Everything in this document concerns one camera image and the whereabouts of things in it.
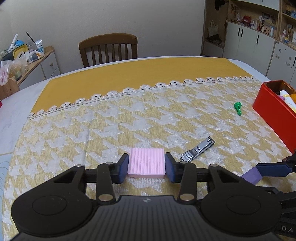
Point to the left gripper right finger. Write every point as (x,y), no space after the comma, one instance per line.
(185,174)

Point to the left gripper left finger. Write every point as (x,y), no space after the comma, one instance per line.
(110,173)

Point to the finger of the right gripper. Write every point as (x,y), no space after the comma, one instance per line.
(290,160)
(280,169)

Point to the silver nail clipper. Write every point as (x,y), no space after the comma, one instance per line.
(192,154)

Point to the purple eraser block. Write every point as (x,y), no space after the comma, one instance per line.
(253,176)

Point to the pink ridged eraser block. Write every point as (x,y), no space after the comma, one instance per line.
(146,163)

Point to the red metal tin box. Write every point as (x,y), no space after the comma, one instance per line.
(275,112)

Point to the white yellow supplement bottle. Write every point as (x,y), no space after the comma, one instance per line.
(288,100)

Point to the yellow houndstooth table runner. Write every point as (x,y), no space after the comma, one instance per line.
(97,114)

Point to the green small peg toy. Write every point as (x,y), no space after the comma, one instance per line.
(237,107)

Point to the white drawer cabinet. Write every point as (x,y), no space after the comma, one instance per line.
(38,71)

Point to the brown wooden chair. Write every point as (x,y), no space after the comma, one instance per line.
(108,48)

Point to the clear plastic bag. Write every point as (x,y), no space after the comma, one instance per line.
(10,69)

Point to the white tote bag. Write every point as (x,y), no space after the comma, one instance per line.
(213,29)

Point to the yellow blue toy container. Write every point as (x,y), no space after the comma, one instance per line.
(19,49)

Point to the white wall cabinet unit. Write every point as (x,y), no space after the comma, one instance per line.
(258,33)

